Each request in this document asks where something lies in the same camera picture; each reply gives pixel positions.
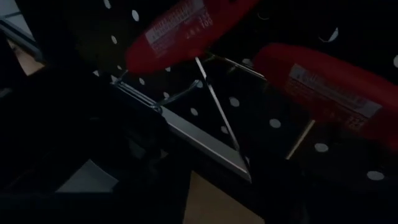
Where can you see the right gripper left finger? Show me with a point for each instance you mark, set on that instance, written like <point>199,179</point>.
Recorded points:
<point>93,208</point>

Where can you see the black pegboard cart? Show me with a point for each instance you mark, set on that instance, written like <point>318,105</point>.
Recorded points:
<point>255,124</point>

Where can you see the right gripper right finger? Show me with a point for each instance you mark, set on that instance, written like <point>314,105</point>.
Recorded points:
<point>326,205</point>

